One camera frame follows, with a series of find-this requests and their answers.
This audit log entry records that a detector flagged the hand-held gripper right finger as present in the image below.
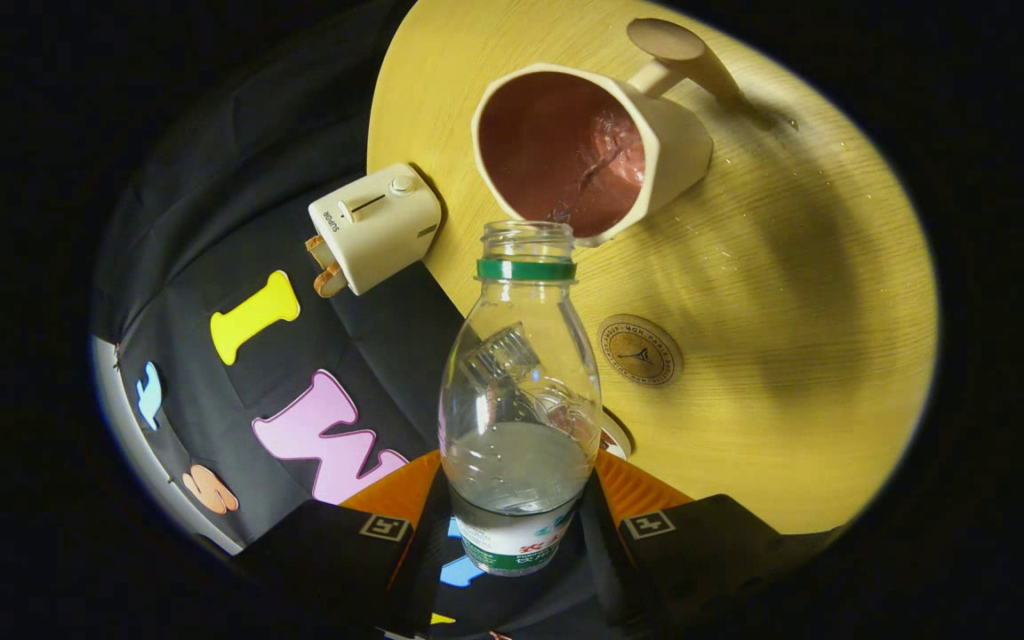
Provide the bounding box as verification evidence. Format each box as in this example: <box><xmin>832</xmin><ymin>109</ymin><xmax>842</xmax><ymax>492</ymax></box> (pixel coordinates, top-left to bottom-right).
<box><xmin>576</xmin><ymin>449</ymin><xmax>802</xmax><ymax>639</ymax></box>

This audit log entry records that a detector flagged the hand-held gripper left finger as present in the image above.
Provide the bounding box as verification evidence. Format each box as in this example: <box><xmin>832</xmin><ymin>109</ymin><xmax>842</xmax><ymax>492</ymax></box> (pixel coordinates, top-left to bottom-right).
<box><xmin>236</xmin><ymin>449</ymin><xmax>455</xmax><ymax>636</ymax></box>

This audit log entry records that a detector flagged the clear plastic juice bottle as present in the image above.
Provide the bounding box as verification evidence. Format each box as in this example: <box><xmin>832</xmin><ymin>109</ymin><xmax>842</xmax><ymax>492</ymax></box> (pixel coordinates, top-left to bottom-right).
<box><xmin>438</xmin><ymin>220</ymin><xmax>604</xmax><ymax>577</ymax></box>

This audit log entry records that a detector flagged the round wooden coaster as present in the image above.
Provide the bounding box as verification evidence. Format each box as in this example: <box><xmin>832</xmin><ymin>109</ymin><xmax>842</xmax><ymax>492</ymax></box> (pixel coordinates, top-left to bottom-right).
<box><xmin>597</xmin><ymin>314</ymin><xmax>684</xmax><ymax>387</ymax></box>

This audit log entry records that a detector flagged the cream cup with brown inside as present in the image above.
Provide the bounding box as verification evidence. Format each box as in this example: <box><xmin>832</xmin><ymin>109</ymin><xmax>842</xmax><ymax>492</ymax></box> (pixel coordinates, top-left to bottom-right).
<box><xmin>471</xmin><ymin>18</ymin><xmax>744</xmax><ymax>248</ymax></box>

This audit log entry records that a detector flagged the black backdrop cloth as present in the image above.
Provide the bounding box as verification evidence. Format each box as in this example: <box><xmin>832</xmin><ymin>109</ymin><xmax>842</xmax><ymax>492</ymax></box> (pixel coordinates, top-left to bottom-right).
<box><xmin>90</xmin><ymin>9</ymin><xmax>606</xmax><ymax>640</ymax></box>

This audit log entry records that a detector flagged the wooden table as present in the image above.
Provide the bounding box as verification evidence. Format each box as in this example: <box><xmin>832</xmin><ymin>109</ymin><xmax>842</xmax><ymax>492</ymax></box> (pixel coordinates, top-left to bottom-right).
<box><xmin>367</xmin><ymin>0</ymin><xmax>940</xmax><ymax>536</ymax></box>

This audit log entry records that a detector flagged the cream toaster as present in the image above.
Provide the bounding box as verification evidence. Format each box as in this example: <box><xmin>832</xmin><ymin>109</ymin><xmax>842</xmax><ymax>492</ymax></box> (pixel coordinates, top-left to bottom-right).
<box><xmin>308</xmin><ymin>163</ymin><xmax>443</xmax><ymax>297</ymax></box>

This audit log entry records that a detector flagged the wire mesh holder basket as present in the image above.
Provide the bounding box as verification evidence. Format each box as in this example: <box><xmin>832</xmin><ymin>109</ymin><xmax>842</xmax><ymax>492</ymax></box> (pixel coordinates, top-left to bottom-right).
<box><xmin>461</xmin><ymin>324</ymin><xmax>541</xmax><ymax>392</ymax></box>

